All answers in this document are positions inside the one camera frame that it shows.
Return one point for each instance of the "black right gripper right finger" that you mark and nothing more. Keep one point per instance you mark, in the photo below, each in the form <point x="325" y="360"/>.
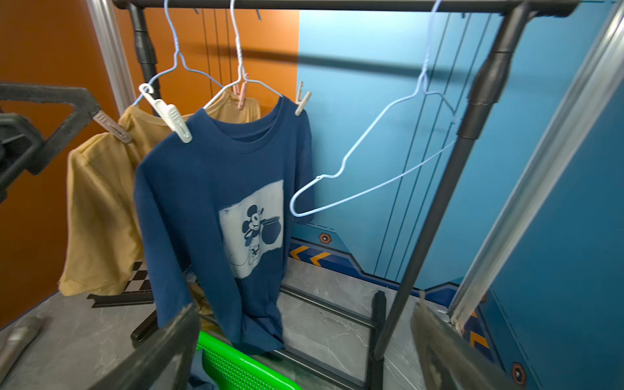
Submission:
<point x="464" y="358"/>

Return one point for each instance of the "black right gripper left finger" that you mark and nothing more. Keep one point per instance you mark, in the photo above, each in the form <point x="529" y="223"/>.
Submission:
<point x="163" y="361"/>

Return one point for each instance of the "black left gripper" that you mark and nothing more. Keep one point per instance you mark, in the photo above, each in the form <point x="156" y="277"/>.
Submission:
<point x="23" y="147"/>

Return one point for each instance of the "white clothespin front navy shirt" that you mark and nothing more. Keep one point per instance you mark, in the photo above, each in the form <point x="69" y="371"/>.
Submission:
<point x="168" y="113"/>

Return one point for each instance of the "white clothespin navy shirt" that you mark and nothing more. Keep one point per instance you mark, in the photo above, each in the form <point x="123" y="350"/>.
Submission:
<point x="168" y="113"/>
<point x="302" y="99"/>

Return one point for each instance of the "white wire hanger navy shirt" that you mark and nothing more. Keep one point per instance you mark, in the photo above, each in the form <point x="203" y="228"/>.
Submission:
<point x="242" y="77"/>

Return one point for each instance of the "navy printed t-shirt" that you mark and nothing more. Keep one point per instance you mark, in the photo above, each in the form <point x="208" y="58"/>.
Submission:
<point x="217" y="207"/>

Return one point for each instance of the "slate blue t-shirt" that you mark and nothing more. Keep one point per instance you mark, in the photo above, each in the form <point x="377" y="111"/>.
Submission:
<point x="198" y="378"/>

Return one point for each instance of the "pink clothespin front tan shirt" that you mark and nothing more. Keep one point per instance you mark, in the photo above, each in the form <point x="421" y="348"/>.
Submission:
<point x="106" y="122"/>

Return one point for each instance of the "pink clothespin tan shirt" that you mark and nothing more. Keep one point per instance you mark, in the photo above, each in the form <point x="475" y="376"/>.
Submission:
<point x="240" y="91"/>
<point x="106" y="122"/>

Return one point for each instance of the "green plastic basket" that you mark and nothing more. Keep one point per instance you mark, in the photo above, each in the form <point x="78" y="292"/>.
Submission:
<point x="230" y="369"/>

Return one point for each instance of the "checkered chess board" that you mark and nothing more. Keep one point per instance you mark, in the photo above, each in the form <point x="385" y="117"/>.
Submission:
<point x="139" y="279"/>

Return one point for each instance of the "black clothes rack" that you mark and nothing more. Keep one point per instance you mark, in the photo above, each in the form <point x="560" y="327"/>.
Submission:
<point x="358" y="55"/>

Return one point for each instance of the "tan yellow t-shirt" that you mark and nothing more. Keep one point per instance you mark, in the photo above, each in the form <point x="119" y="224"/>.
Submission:
<point x="104" y="238"/>

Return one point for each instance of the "silver metal cylinder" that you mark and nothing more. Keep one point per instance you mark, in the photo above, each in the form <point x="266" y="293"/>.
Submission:
<point x="18" y="339"/>

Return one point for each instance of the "pink clothespin rear tan shirt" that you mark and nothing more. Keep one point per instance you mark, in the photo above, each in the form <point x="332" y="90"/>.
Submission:
<point x="240" y="91"/>

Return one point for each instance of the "aluminium corner post left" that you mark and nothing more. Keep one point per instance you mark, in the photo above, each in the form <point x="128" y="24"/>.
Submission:
<point x="102" y="13"/>

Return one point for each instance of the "aluminium corner post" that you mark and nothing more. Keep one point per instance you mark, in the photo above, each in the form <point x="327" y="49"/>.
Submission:
<point x="102" y="13"/>
<point x="594" y="85"/>

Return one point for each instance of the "white wire hanger tan shirt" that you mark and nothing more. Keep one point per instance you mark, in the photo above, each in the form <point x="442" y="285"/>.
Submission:
<point x="178" y="58"/>

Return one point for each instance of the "aluminium corner post right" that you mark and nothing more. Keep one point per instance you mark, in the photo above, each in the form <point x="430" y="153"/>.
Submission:
<point x="594" y="85"/>

